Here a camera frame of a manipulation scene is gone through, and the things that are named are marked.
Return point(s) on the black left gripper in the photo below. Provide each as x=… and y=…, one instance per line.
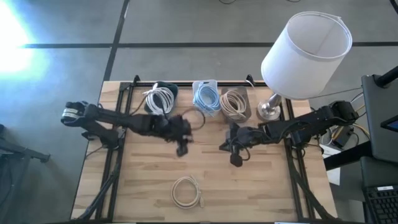
x=182, y=151

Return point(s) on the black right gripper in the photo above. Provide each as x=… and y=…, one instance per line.
x=237, y=160

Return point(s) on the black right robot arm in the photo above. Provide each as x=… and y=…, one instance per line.
x=308, y=123

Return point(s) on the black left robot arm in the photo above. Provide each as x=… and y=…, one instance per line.
x=124, y=119

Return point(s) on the grey-brown plastic bin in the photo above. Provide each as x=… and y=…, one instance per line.
x=248, y=102

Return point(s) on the teal plastic bin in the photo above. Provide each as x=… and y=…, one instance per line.
x=172, y=88

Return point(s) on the white plastic bin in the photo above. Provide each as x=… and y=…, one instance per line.
x=214, y=84

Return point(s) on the white paper sheet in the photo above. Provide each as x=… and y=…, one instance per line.
x=333, y=175

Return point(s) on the black power adapter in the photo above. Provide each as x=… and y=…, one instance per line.
x=342, y=137

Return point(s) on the white shade table lamp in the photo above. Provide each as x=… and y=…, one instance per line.
x=304, y=59

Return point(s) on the black desk bar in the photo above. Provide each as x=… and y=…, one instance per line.
x=345, y=157

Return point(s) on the dark grey monitor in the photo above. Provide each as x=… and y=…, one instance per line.
x=379, y=124

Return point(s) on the black floor stand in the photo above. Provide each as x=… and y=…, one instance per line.
x=18, y=152

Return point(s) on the black keyboard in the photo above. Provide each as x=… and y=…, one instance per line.
x=382, y=205

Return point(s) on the black monitor pole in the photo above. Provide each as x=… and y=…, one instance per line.
x=387, y=78

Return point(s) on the black frame crossbar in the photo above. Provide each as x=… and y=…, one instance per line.
x=186, y=84

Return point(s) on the black frame side rails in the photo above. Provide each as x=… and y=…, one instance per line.
x=300, y=183
x=116, y=165

